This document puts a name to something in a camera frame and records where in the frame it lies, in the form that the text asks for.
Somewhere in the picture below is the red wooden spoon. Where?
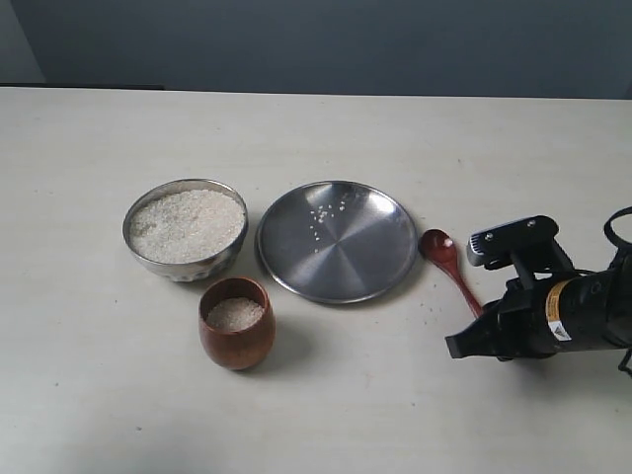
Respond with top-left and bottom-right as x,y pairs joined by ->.
418,229 -> 483,318

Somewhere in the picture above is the brown wooden cup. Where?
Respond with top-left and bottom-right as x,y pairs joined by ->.
198,277 -> 276,370

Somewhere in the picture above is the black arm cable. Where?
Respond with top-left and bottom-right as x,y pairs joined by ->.
602,205 -> 632,379

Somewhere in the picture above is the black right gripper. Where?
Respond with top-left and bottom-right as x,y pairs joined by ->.
444,251 -> 600,360

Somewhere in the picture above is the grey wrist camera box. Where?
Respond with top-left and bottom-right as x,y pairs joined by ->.
466,215 -> 559,267

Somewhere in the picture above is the round steel plate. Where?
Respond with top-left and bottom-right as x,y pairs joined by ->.
254,181 -> 418,304

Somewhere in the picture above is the steel bowl of rice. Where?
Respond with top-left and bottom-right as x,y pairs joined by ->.
122,179 -> 249,283

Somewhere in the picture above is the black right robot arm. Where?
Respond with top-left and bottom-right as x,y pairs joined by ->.
445,255 -> 631,360

